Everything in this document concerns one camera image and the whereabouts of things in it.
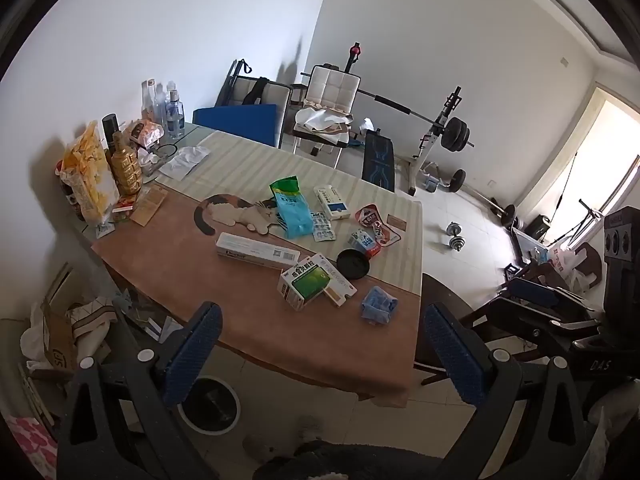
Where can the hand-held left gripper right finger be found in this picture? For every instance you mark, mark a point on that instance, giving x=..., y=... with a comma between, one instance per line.
x=455, y=360

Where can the cat print table mat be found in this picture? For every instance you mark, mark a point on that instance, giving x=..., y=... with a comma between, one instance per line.
x=190, y=270

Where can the white barbell rack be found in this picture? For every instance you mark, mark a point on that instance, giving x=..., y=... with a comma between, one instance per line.
x=427, y=142

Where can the floor barbell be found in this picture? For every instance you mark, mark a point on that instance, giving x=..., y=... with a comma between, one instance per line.
x=507, y=212

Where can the black bottle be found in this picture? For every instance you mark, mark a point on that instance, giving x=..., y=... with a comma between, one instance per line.
x=110, y=127

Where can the gold grenade-shaped bottle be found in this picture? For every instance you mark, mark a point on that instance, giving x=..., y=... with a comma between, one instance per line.
x=126, y=170

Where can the clear plastic bottle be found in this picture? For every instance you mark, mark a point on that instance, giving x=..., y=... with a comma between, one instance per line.
x=160, y=106
x=175, y=112

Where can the teal snack packet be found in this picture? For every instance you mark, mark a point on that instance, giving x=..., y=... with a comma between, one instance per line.
x=290, y=207

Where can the tall clear glass bottle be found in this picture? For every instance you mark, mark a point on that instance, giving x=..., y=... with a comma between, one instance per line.
x=148, y=97

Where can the beige chair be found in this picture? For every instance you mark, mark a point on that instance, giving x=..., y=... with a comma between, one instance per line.
x=274, y=95

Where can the red snack wrapper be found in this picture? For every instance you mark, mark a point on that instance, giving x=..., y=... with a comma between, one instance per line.
x=367, y=214

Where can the bread bag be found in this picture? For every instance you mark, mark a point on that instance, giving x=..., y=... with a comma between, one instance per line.
x=145, y=135

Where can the small blue white packet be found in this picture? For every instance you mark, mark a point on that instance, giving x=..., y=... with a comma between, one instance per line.
x=362, y=243

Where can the barbell with black plates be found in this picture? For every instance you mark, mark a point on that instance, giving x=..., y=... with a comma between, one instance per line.
x=456, y=132

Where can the long white box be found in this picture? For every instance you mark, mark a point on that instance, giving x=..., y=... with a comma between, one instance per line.
x=250, y=250

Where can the pink floral cloth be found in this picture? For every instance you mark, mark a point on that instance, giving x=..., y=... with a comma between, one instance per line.
x=30, y=447

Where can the silver blister pack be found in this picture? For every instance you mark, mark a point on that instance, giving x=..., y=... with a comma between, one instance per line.
x=324, y=230

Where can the small chrome dumbbell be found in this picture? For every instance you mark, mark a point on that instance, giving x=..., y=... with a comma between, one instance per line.
x=452, y=228
x=456, y=244

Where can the black round lid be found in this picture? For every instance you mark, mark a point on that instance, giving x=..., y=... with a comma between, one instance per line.
x=353, y=264

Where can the white tissue packet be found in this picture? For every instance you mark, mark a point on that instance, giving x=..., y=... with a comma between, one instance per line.
x=182, y=160

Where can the brown card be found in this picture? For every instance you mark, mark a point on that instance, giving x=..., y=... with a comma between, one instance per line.
x=147, y=205

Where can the white plastic bag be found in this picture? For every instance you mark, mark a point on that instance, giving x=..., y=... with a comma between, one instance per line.
x=570, y=262

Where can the white cloth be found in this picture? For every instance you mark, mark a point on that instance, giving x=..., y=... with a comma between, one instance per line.
x=320, y=120

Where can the green white medicine box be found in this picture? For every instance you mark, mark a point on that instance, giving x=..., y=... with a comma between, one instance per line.
x=306, y=284

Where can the cardboard box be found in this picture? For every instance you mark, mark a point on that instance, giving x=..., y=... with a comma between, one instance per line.
x=57, y=340

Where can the red cigarette pack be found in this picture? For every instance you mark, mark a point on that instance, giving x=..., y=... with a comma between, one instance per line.
x=123, y=205

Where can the black weight bench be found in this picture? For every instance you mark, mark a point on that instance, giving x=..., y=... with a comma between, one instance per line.
x=378, y=157

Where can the white padded chair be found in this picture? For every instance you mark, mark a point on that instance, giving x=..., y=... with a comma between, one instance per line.
x=332, y=90

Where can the white blue medicine box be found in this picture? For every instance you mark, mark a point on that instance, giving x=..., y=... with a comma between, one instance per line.
x=332, y=203

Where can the yellow snack bag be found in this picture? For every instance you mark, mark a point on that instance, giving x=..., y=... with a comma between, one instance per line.
x=92, y=180

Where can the crumpled blue glove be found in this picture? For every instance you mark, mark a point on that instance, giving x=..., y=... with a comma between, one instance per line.
x=378, y=305

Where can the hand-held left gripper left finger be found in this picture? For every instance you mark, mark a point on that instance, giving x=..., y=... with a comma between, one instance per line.
x=192, y=355

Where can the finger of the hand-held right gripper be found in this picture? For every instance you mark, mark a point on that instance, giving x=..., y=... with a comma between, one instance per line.
x=532, y=291
x=545, y=322

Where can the white trash bin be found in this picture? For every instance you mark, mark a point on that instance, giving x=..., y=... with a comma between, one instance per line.
x=207, y=405

